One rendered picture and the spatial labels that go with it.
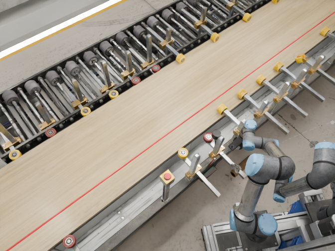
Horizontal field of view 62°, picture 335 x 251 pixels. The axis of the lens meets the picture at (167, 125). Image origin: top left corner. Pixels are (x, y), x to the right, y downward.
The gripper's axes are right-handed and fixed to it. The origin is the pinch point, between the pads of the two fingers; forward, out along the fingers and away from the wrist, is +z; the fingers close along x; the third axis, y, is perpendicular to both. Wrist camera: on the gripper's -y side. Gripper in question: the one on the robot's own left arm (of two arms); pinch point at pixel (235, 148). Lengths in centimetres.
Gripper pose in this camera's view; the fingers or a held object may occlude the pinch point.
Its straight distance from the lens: 215.6
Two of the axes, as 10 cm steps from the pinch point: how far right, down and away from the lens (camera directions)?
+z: -0.4, 4.9, 8.7
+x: -5.7, -7.3, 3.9
